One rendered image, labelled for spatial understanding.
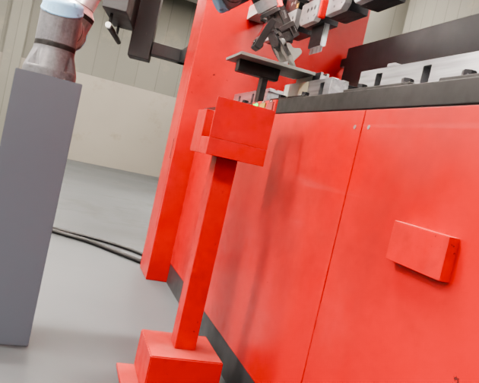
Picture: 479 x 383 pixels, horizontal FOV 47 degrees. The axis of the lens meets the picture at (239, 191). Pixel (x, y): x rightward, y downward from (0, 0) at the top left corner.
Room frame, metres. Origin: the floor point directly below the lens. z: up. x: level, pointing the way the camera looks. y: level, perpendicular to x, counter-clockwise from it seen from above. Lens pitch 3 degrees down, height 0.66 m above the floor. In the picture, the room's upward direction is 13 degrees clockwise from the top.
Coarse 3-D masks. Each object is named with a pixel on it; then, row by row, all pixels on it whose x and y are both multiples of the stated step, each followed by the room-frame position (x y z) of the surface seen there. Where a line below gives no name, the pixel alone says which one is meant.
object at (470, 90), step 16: (448, 80) 0.96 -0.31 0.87; (464, 80) 0.92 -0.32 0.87; (320, 96) 1.44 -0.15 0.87; (336, 96) 1.35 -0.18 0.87; (352, 96) 1.27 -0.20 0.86; (368, 96) 1.20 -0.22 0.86; (384, 96) 1.14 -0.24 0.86; (400, 96) 1.08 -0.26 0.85; (416, 96) 1.03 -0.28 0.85; (432, 96) 0.99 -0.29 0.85; (448, 96) 0.95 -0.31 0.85; (464, 96) 0.91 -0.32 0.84; (288, 112) 1.63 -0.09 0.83
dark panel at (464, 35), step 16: (416, 32) 2.29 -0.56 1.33; (432, 32) 2.18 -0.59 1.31; (448, 32) 2.09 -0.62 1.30; (464, 32) 2.00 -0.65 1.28; (352, 48) 2.80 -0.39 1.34; (368, 48) 2.65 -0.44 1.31; (384, 48) 2.50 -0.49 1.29; (400, 48) 2.38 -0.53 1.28; (416, 48) 2.26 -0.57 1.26; (432, 48) 2.16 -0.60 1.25; (448, 48) 2.06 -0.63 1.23; (464, 48) 1.98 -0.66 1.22; (352, 64) 2.76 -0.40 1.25; (368, 64) 2.61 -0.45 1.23; (384, 64) 2.47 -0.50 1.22; (352, 80) 2.73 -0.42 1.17
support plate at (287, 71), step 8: (232, 56) 1.86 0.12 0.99; (240, 56) 1.80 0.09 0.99; (248, 56) 1.77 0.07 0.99; (256, 56) 1.78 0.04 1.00; (264, 64) 1.84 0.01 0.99; (272, 64) 1.81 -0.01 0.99; (280, 64) 1.80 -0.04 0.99; (280, 72) 1.93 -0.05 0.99; (288, 72) 1.90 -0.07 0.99; (296, 72) 1.86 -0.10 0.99; (304, 72) 1.83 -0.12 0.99; (312, 72) 1.84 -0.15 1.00
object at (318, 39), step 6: (324, 24) 1.88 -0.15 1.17; (312, 30) 1.97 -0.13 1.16; (318, 30) 1.92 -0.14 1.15; (324, 30) 1.88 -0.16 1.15; (312, 36) 1.95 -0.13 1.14; (318, 36) 1.91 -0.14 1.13; (324, 36) 1.88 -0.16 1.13; (312, 42) 1.94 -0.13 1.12; (318, 42) 1.90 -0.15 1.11; (324, 42) 1.88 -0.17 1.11; (312, 48) 1.95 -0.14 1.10; (318, 48) 1.91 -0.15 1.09
